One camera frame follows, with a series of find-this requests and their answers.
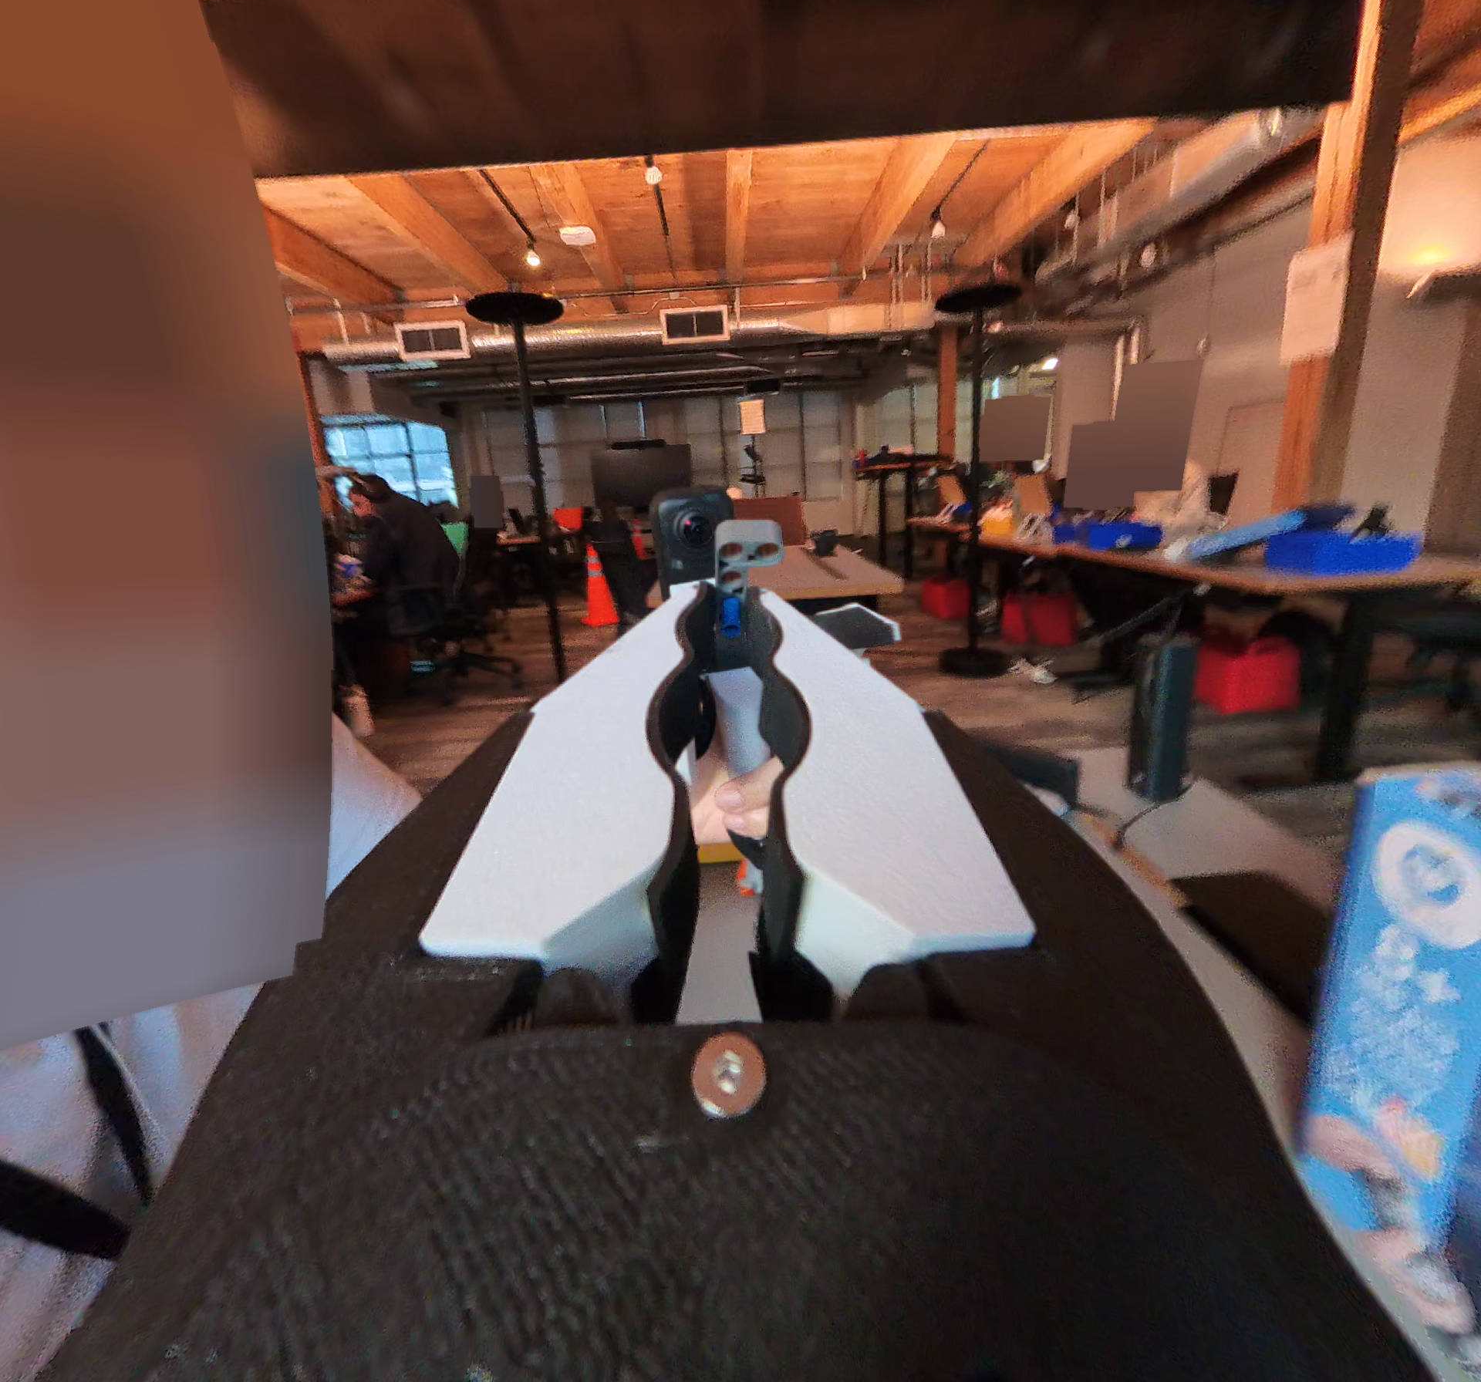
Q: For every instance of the dark monitor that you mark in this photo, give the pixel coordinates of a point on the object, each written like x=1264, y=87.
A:
x=642, y=474

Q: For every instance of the orange traffic cone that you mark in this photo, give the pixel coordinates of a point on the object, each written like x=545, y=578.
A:
x=599, y=601

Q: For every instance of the toy beam assembly blue pins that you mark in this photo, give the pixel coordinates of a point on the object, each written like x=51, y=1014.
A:
x=746, y=540

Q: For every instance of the person's white shirt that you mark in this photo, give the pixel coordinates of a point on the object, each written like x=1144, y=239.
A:
x=370, y=815

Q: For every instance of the long wooden workbench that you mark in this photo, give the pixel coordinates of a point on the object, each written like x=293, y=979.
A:
x=1215, y=569

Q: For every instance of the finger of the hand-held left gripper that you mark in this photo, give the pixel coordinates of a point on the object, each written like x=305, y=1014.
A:
x=882, y=624

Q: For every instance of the person's left hand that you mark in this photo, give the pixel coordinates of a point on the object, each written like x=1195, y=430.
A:
x=741, y=798

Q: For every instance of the dark cylinder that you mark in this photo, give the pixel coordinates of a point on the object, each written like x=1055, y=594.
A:
x=1164, y=711

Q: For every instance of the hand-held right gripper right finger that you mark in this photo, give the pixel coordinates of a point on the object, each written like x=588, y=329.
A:
x=902, y=826

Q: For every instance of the white paper sign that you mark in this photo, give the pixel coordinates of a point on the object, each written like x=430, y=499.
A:
x=1317, y=300

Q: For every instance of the red bin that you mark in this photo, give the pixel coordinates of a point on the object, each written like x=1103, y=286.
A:
x=1247, y=675
x=1038, y=619
x=945, y=599

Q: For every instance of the robot kit box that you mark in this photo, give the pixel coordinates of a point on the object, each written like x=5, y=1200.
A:
x=1400, y=1000

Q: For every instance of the blue tray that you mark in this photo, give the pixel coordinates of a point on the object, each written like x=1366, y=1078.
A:
x=1122, y=535
x=1341, y=555

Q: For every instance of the black office chair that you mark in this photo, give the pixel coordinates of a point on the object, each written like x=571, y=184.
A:
x=463, y=619

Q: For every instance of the ceiling air vent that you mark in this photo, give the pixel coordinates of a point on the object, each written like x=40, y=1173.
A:
x=695, y=324
x=431, y=339

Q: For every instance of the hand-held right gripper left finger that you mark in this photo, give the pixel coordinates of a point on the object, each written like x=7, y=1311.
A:
x=555, y=826

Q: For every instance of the light wooden table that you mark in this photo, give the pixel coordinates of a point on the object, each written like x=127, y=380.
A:
x=833, y=573

